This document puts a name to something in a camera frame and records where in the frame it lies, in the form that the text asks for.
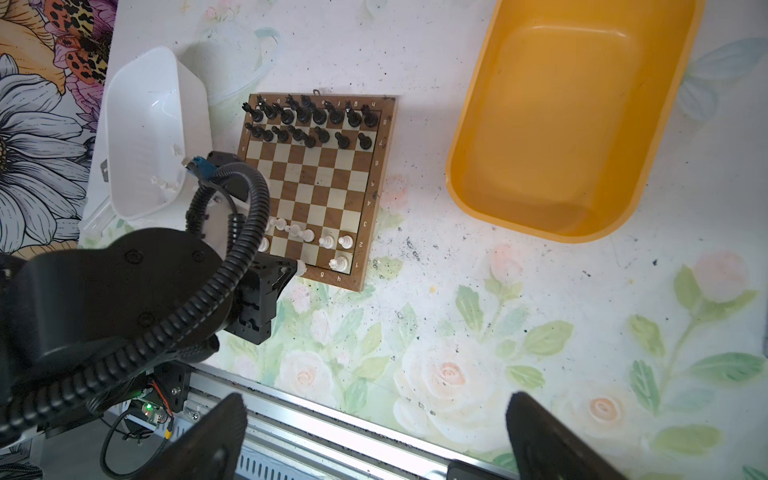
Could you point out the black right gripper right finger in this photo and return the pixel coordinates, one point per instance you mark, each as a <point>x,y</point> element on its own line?
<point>544,448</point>

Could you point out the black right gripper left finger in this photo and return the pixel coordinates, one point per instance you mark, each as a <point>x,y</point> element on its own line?
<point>209,450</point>

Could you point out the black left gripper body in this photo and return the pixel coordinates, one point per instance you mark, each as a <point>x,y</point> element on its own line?
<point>254,304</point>

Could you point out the white pawn on board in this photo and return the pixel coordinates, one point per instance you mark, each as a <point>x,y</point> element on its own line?
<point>346,242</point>
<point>327,242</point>

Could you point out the wooden chess board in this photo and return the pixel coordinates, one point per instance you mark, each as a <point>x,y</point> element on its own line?
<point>316,188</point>

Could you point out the black pawn on board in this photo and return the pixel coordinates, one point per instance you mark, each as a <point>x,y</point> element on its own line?
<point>343,141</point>
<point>364,141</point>

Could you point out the black chess rook on board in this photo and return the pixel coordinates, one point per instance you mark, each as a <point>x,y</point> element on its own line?
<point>370,117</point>

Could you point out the white rook right corner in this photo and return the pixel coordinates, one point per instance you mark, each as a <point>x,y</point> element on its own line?
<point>339,264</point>

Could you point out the floral table mat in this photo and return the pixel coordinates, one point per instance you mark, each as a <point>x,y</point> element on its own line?
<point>649,343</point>

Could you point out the white plastic bin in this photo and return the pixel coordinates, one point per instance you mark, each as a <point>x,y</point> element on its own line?
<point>157,116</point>

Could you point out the yellow plastic bin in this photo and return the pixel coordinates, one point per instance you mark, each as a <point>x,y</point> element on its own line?
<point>565,112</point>

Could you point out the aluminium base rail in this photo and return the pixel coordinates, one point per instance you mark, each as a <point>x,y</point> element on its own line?
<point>291,438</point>

